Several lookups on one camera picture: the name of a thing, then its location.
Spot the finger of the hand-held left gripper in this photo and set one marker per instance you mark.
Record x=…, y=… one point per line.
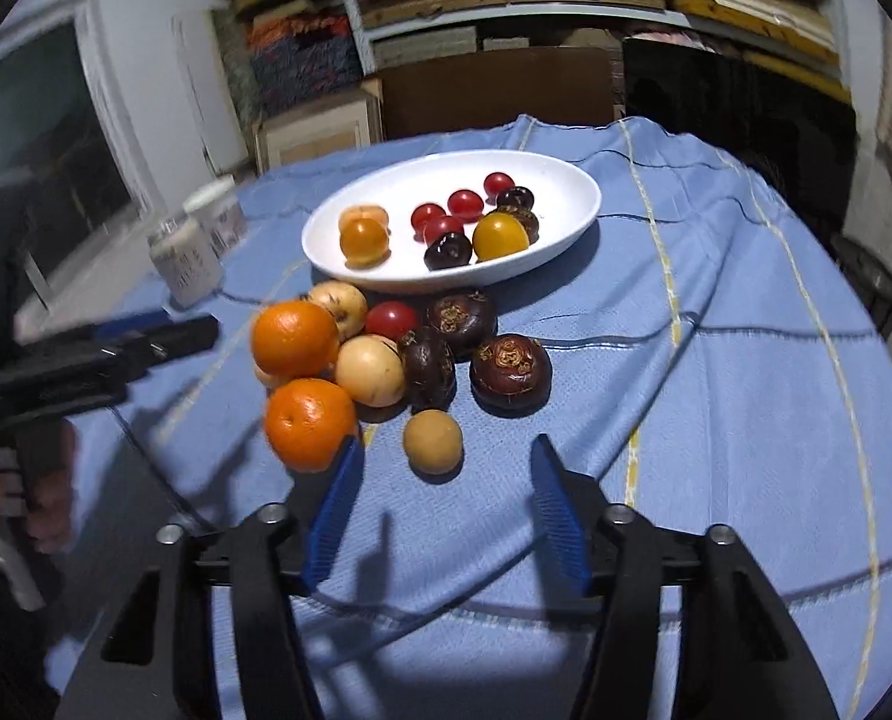
x=127, y=325
x=176, y=341

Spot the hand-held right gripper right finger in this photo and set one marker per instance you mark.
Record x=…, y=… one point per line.
x=562, y=517

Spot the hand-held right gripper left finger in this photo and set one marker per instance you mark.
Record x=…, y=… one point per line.
x=333, y=517

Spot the orange mandarin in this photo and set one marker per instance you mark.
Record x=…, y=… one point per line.
x=311, y=424
x=296, y=337

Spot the pale yellow apple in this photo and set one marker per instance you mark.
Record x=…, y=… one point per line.
x=344, y=304
x=268, y=379
x=369, y=370

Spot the tan round longan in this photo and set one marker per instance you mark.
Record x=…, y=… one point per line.
x=432, y=441

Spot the small yellow tomato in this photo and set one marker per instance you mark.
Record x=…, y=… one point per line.
x=363, y=241

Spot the large yellow tomato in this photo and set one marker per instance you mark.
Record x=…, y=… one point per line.
x=500, y=236

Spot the white oval plate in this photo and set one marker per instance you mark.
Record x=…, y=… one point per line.
x=558, y=195

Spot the person's left hand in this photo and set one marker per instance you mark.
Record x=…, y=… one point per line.
x=48, y=495

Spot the white drink can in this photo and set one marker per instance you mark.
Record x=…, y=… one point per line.
x=187, y=266

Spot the white paper cup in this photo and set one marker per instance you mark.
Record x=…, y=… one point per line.
x=217, y=210

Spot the blue checked tablecloth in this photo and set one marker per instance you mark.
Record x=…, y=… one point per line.
x=715, y=390

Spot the white leaning panel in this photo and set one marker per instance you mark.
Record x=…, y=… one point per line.
x=198, y=90

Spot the green patterned panel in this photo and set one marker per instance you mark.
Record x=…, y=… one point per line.
x=232, y=67

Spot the blue patterned fabric boxes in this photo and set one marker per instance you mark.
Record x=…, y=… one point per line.
x=303, y=64

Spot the grey woven box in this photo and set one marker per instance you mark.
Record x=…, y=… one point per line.
x=423, y=46

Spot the black round stool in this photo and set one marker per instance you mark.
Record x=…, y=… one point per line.
x=869, y=285

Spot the brown board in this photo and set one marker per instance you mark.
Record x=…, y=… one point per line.
x=491, y=94

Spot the black screen panel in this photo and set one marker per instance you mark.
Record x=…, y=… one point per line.
x=738, y=120

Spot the white metal shelf rack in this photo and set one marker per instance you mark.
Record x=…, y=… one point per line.
x=566, y=15

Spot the stack of yellow flat boxes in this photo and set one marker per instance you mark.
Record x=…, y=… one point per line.
x=760, y=22

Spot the dark window with white frame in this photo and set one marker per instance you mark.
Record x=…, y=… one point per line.
x=56, y=127

